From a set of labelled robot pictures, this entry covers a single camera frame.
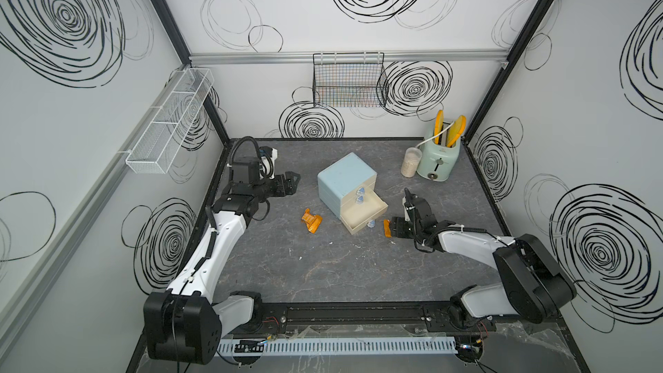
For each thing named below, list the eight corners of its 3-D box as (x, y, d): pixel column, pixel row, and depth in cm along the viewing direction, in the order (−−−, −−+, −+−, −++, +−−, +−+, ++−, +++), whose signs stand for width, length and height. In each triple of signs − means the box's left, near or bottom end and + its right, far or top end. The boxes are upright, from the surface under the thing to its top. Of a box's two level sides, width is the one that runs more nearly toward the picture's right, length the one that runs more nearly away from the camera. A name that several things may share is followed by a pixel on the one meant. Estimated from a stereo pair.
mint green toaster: (413, 182, 108) (423, 157, 95) (413, 161, 115) (422, 135, 103) (450, 187, 106) (464, 162, 94) (447, 165, 113) (460, 140, 101)
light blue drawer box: (352, 236, 91) (354, 215, 79) (317, 197, 102) (315, 174, 90) (385, 209, 98) (392, 186, 86) (350, 175, 109) (352, 151, 97)
